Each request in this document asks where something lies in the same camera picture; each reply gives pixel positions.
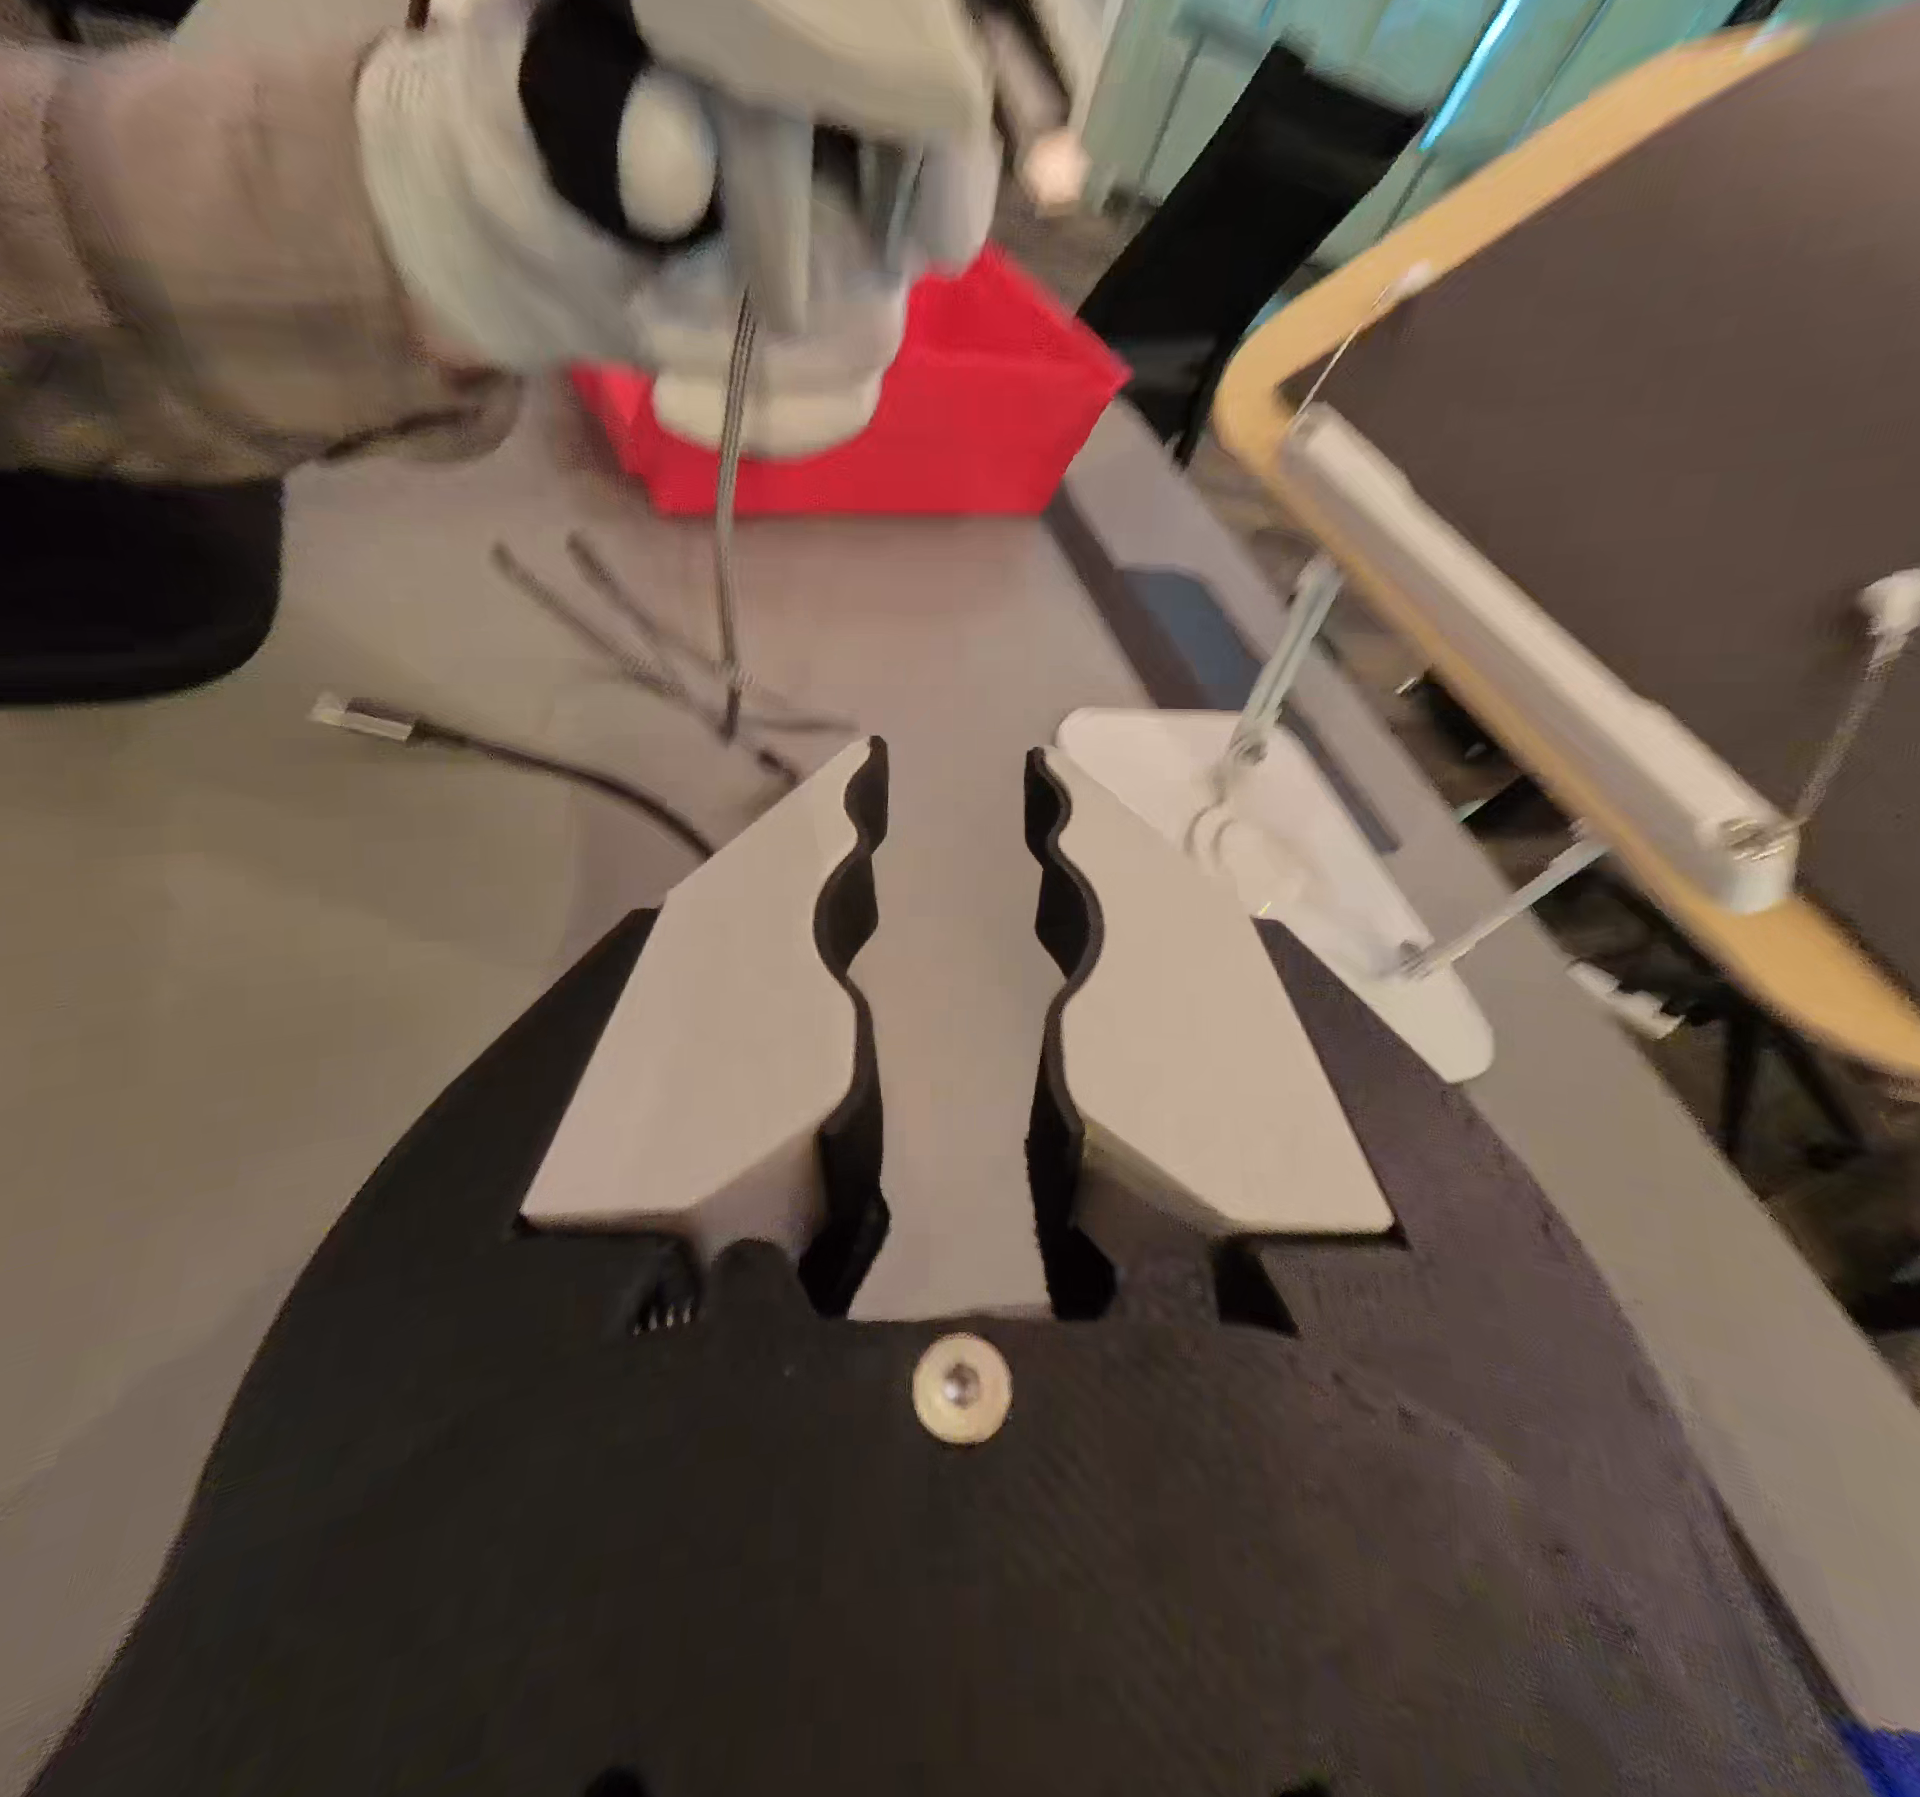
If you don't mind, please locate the black textured pad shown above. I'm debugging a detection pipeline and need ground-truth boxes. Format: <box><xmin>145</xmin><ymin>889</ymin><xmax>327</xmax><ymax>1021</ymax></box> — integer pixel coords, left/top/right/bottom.
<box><xmin>0</xmin><ymin>470</ymin><xmax>286</xmax><ymax>705</ymax></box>

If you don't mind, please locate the grey braided usb-c cable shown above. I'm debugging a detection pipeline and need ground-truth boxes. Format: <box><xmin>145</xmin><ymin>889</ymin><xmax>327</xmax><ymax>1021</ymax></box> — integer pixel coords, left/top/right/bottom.
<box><xmin>309</xmin><ymin>289</ymin><xmax>865</xmax><ymax>860</ymax></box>

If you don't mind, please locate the black office chair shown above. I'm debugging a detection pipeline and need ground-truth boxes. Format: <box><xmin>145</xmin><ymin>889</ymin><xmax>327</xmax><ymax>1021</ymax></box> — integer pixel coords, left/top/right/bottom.
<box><xmin>1076</xmin><ymin>42</ymin><xmax>1428</xmax><ymax>464</ymax></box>

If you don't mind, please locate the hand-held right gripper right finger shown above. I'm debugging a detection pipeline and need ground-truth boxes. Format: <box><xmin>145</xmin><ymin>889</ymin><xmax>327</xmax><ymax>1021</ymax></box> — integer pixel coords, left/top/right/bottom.
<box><xmin>1024</xmin><ymin>747</ymin><xmax>1400</xmax><ymax>1322</ymax></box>

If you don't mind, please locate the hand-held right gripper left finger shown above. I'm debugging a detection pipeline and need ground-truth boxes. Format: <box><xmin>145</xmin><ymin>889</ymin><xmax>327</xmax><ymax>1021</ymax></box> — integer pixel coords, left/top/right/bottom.
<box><xmin>520</xmin><ymin>735</ymin><xmax>890</xmax><ymax>1319</ymax></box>

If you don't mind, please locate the red plastic bin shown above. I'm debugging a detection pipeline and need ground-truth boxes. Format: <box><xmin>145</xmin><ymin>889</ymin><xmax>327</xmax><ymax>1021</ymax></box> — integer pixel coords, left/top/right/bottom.
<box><xmin>569</xmin><ymin>244</ymin><xmax>1130</xmax><ymax>522</ymax></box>

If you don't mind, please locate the person's left forearm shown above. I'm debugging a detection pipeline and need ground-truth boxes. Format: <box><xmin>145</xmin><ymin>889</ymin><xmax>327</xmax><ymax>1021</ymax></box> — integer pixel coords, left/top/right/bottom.
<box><xmin>0</xmin><ymin>26</ymin><xmax>496</xmax><ymax>479</ymax></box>

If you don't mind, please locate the person's left hand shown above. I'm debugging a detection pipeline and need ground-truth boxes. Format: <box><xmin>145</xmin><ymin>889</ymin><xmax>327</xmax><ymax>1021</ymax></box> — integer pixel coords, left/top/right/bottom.
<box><xmin>358</xmin><ymin>0</ymin><xmax>908</xmax><ymax>459</ymax></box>

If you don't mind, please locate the metal stand bracket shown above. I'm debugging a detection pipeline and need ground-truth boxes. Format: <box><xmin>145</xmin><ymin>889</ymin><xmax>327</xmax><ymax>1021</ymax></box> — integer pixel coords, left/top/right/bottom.
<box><xmin>1394</xmin><ymin>837</ymin><xmax>1614</xmax><ymax>980</ymax></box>
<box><xmin>1199</xmin><ymin>552</ymin><xmax>1344</xmax><ymax>809</ymax></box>

